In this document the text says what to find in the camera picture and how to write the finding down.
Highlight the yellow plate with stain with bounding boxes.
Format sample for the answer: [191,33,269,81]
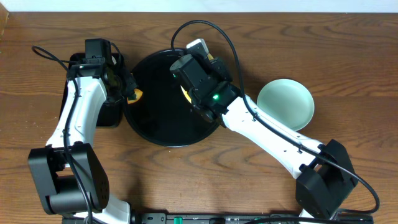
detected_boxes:
[180,54,214,104]

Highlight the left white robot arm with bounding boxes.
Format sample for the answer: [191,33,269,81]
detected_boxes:
[28,39,137,223]

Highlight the black rectangular tray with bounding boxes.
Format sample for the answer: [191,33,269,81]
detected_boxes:
[59,53,122,128]

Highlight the yellow green scrub sponge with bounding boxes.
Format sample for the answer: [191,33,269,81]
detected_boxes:
[127,88,143,105]

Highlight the mint green plate with stain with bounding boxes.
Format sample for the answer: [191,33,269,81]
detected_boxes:
[257,79,315,131]

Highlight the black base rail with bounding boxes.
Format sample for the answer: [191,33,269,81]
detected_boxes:
[61,213,374,224]

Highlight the black round tray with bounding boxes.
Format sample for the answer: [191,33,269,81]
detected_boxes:
[124,49,219,147]

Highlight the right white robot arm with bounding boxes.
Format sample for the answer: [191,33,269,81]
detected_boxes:
[170,39,358,220]

